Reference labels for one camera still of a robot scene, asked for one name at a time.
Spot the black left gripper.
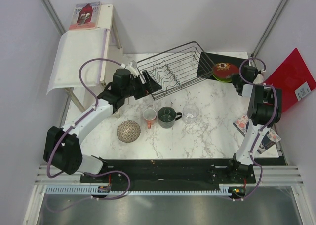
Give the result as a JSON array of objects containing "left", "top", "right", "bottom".
[{"left": 123, "top": 71, "right": 162, "bottom": 100}]

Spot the lime green plate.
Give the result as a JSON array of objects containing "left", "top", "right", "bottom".
[{"left": 213, "top": 73, "right": 232, "bottom": 83}]

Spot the dark red patterned bowl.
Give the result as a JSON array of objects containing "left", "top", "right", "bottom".
[{"left": 212, "top": 63, "right": 239, "bottom": 75}]

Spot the black wire dish rack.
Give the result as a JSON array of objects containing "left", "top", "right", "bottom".
[{"left": 137, "top": 41, "right": 215, "bottom": 100}]

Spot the orange pink mug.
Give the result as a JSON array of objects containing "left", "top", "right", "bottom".
[{"left": 143, "top": 108, "right": 157, "bottom": 129}]

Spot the grey mug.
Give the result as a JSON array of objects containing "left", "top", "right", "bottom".
[{"left": 158, "top": 107, "right": 183, "bottom": 129}]

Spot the clear octagonal glass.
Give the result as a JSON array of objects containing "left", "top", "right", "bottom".
[{"left": 182, "top": 104, "right": 199, "bottom": 124}]

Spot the red patterned white bowl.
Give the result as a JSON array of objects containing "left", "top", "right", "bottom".
[{"left": 117, "top": 120, "right": 141, "bottom": 143}]

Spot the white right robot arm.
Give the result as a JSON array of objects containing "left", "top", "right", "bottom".
[{"left": 226, "top": 64, "right": 283, "bottom": 183}]

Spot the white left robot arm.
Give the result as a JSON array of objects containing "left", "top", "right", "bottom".
[{"left": 43, "top": 69, "right": 162, "bottom": 182}]

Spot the black clipboard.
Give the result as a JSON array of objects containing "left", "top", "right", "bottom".
[{"left": 197, "top": 52, "right": 245, "bottom": 80}]

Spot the red plastic folder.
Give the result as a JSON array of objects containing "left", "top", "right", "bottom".
[{"left": 265, "top": 48, "right": 316, "bottom": 113}]

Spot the Little Women book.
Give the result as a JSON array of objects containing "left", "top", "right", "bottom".
[{"left": 233, "top": 115, "right": 281, "bottom": 154}]

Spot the white side shelf table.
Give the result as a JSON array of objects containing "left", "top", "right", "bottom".
[{"left": 64, "top": 4, "right": 123, "bottom": 114}]

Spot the white translucent mat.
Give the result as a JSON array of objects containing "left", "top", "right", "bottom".
[{"left": 47, "top": 28, "right": 106, "bottom": 92}]

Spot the red cover book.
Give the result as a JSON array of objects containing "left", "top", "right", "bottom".
[{"left": 69, "top": 2, "right": 102, "bottom": 30}]

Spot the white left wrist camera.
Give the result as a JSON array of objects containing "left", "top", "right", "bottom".
[{"left": 120, "top": 60, "right": 139, "bottom": 77}]

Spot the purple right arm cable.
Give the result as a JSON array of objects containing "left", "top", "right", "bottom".
[{"left": 228, "top": 57, "right": 278, "bottom": 202}]

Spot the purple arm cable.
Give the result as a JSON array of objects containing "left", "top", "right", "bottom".
[
  {"left": 45, "top": 29, "right": 131, "bottom": 212},
  {"left": 228, "top": 57, "right": 278, "bottom": 202}
]

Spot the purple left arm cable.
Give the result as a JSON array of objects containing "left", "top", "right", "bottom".
[{"left": 45, "top": 29, "right": 131, "bottom": 212}]

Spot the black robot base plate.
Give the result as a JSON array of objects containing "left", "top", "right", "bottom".
[{"left": 80, "top": 159, "right": 256, "bottom": 190}]

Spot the white slotted cable duct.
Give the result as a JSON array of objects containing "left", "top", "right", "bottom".
[{"left": 45, "top": 185, "right": 245, "bottom": 196}]

